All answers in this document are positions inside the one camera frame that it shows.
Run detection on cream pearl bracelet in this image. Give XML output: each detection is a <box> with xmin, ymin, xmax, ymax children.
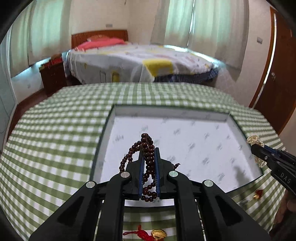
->
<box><xmin>246</xmin><ymin>134</ymin><xmax>268</xmax><ymax>169</ymax></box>

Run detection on small red gold charm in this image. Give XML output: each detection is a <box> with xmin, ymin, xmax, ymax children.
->
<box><xmin>253</xmin><ymin>189</ymin><xmax>263</xmax><ymax>200</ymax></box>

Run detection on red knot gold charm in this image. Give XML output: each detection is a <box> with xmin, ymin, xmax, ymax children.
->
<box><xmin>123</xmin><ymin>225</ymin><xmax>167</xmax><ymax>241</ymax></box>

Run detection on person right hand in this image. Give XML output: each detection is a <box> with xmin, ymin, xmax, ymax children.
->
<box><xmin>269</xmin><ymin>190</ymin><xmax>296</xmax><ymax>241</ymax></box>

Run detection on green shallow tray box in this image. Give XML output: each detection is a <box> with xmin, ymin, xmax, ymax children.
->
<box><xmin>90</xmin><ymin>105</ymin><xmax>263</xmax><ymax>193</ymax></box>

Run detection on brown wooden door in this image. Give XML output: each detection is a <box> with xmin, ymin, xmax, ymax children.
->
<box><xmin>249</xmin><ymin>8</ymin><xmax>295</xmax><ymax>134</ymax></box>

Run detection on green checkered tablecloth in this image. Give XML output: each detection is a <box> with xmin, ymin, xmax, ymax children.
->
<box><xmin>1</xmin><ymin>83</ymin><xmax>285</xmax><ymax>240</ymax></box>

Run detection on right window curtain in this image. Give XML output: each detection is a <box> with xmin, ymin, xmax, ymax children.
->
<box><xmin>151</xmin><ymin>0</ymin><xmax>249</xmax><ymax>70</ymax></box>

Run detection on window curtain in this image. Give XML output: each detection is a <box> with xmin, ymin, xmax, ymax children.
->
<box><xmin>151</xmin><ymin>0</ymin><xmax>249</xmax><ymax>70</ymax></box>
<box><xmin>10</xmin><ymin>1</ymin><xmax>71</xmax><ymax>77</ymax></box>

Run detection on dark wooden nightstand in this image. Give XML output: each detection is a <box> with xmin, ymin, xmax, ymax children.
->
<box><xmin>39</xmin><ymin>62</ymin><xmax>67</xmax><ymax>96</ymax></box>

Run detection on red boxes on nightstand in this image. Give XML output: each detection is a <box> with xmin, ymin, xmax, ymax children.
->
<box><xmin>39</xmin><ymin>53</ymin><xmax>63</xmax><ymax>70</ymax></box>

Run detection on bed with patterned sheet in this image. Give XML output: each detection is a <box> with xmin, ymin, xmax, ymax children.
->
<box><xmin>66</xmin><ymin>44</ymin><xmax>219</xmax><ymax>84</ymax></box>

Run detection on pink pillow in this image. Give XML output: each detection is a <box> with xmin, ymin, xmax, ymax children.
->
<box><xmin>74</xmin><ymin>38</ymin><xmax>126</xmax><ymax>51</ymax></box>

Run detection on wooden headboard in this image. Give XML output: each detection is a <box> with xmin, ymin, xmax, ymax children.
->
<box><xmin>71</xmin><ymin>30</ymin><xmax>128</xmax><ymax>49</ymax></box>

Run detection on patterned small pillow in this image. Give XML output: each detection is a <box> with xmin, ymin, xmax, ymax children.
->
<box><xmin>87</xmin><ymin>35</ymin><xmax>110</xmax><ymax>42</ymax></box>

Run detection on left window curtain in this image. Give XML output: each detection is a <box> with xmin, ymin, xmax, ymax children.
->
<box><xmin>10</xmin><ymin>1</ymin><xmax>71</xmax><ymax>77</ymax></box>

